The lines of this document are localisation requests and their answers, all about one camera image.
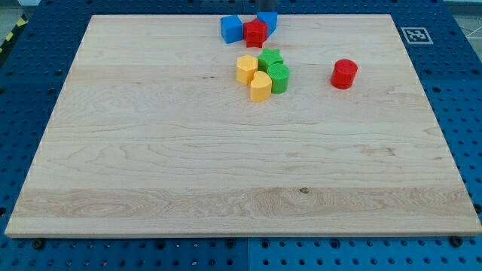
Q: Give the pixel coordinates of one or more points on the white fiducial marker tag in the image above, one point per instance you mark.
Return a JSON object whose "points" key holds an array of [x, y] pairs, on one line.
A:
{"points": [[416, 35]]}

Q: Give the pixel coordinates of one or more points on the green cylinder block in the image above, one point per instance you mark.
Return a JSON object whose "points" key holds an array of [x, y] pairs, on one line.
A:
{"points": [[279, 74]]}

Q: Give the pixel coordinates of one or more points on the blue cube block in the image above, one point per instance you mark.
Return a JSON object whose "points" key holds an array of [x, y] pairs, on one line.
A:
{"points": [[231, 29]]}

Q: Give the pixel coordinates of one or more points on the yellow hexagon block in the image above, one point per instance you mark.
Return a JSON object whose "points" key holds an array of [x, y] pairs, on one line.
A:
{"points": [[246, 66]]}

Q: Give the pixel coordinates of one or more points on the red cylinder block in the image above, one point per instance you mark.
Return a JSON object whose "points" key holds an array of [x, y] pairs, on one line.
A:
{"points": [[343, 74]]}

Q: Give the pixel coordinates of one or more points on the light wooden board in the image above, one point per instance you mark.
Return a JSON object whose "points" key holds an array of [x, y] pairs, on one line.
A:
{"points": [[152, 136]]}

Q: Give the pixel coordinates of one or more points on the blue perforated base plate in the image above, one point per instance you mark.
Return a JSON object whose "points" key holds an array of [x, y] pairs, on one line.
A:
{"points": [[34, 71]]}

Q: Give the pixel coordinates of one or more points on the green star block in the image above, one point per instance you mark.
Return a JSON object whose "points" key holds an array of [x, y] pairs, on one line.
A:
{"points": [[269, 57]]}

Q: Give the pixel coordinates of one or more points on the red star block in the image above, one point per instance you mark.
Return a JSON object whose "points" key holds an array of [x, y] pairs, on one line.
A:
{"points": [[255, 33]]}

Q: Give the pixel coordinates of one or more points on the yellow heart block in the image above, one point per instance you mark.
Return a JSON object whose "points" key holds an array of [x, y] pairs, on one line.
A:
{"points": [[260, 87]]}

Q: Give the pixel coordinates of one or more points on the blue pentagon block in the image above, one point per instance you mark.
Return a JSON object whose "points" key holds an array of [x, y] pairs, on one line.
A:
{"points": [[270, 18]]}

